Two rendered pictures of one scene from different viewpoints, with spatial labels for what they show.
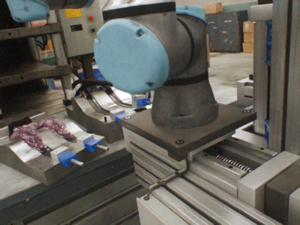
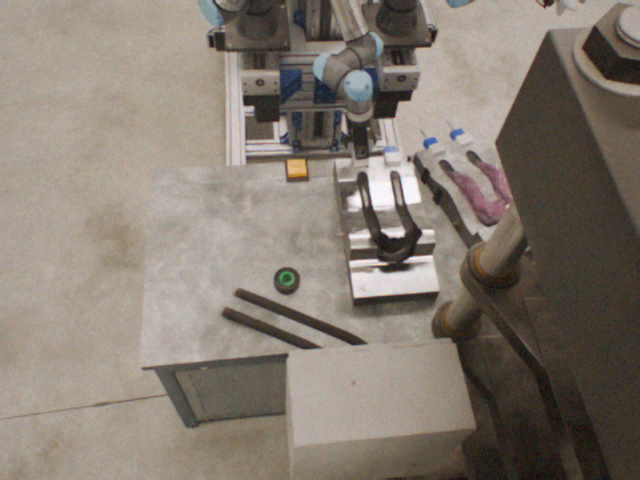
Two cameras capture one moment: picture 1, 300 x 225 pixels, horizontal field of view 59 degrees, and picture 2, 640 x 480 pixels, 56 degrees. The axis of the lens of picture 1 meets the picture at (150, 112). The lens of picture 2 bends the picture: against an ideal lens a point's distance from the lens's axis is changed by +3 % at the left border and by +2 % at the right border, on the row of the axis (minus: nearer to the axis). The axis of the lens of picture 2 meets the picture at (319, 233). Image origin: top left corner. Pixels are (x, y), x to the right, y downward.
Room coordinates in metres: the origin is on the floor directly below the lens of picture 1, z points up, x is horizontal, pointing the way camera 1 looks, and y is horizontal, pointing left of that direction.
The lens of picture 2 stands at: (2.29, 0.42, 2.46)
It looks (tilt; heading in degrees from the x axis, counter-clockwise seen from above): 58 degrees down; 203
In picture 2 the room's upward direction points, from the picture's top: 5 degrees clockwise
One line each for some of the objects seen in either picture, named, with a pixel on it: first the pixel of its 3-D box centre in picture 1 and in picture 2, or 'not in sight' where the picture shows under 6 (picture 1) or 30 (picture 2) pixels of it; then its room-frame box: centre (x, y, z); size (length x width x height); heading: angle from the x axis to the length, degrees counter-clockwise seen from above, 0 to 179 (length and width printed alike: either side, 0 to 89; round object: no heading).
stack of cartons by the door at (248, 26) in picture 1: (260, 36); not in sight; (7.20, -3.16, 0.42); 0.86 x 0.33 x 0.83; 36
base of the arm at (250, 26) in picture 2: not in sight; (256, 13); (0.83, -0.50, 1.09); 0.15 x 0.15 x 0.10
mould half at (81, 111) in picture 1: (107, 107); (384, 222); (1.25, 0.20, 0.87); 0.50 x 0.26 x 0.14; 33
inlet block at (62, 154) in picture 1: (70, 160); (456, 133); (0.77, 0.28, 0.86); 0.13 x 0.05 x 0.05; 50
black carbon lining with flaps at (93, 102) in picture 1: (105, 98); (388, 209); (1.23, 0.20, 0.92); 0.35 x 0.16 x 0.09; 33
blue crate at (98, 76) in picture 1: (95, 77); not in sight; (5.04, 0.94, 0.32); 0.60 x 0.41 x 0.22; 42
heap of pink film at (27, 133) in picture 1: (37, 129); (486, 188); (0.99, 0.45, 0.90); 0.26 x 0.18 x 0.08; 50
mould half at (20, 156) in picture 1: (38, 139); (485, 196); (0.98, 0.46, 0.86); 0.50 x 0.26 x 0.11; 50
